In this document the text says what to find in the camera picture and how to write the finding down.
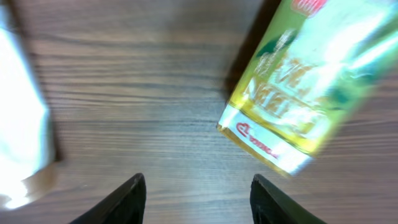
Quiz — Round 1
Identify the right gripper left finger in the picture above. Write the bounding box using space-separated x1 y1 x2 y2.
70 173 146 224

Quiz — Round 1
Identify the white cream tube gold cap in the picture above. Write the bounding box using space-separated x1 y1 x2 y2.
0 6 60 211

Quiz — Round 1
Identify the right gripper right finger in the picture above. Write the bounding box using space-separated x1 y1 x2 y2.
250 174 326 224

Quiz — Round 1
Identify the green yellow snack pouch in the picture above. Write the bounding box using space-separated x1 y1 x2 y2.
217 0 397 175

